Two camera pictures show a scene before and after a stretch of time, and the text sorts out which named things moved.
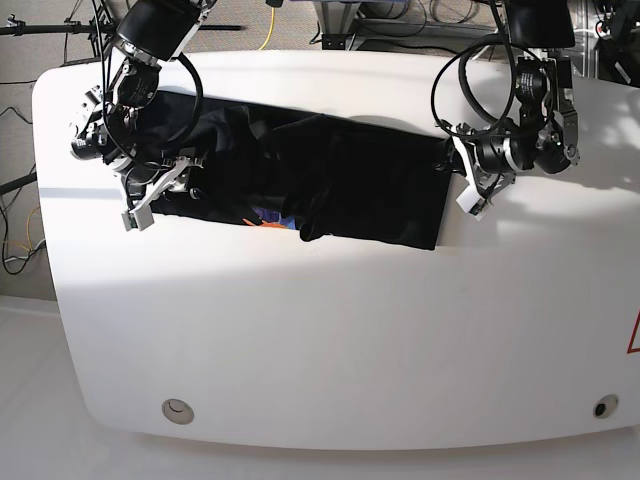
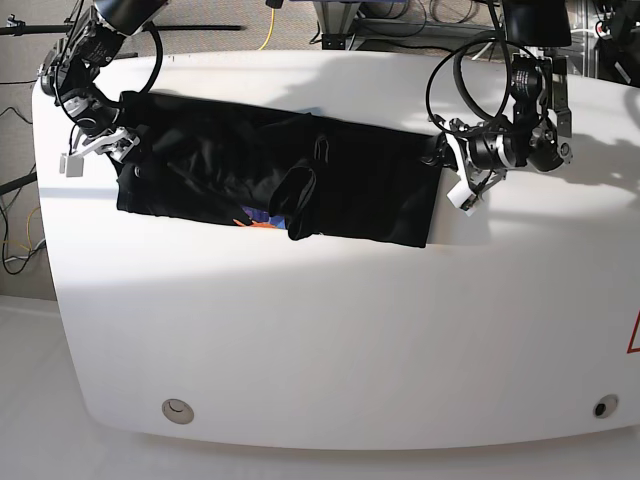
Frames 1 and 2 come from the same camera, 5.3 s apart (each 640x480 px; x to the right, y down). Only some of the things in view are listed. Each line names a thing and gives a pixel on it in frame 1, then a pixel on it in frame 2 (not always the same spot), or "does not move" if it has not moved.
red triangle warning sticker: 634,344 does not move
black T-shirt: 314,175 does not move
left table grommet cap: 177,411 does not move
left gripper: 142,187 → 101,134
